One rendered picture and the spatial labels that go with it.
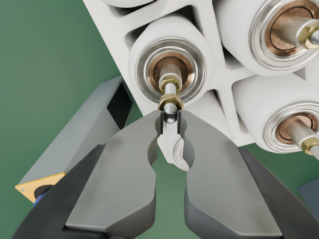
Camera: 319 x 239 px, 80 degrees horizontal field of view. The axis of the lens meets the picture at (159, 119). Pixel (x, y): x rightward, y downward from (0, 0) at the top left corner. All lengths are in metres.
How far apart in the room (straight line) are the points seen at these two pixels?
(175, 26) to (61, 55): 0.37
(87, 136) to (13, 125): 0.46
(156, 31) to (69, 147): 0.18
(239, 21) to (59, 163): 0.24
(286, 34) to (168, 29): 0.10
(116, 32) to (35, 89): 0.37
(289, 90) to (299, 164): 0.51
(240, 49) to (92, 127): 0.22
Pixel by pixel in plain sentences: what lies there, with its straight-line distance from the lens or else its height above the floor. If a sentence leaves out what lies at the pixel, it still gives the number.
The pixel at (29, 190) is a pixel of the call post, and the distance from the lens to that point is 0.28.
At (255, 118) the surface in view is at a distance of 0.27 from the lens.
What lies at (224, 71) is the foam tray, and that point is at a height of 0.18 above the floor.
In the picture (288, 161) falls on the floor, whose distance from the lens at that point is 0.73.
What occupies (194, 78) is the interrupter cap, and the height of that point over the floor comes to 0.25.
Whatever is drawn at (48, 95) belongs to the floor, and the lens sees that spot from 0.59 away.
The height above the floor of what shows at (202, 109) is 0.22.
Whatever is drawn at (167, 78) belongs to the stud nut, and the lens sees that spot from 0.17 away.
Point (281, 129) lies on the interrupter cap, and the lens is 0.28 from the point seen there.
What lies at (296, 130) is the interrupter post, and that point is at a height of 0.27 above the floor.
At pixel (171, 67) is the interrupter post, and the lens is 0.20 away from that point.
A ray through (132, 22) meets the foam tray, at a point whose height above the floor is 0.18.
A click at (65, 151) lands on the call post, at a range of 0.28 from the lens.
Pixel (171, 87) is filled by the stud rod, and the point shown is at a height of 0.30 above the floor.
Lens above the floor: 0.45
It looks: 57 degrees down
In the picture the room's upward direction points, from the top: 175 degrees counter-clockwise
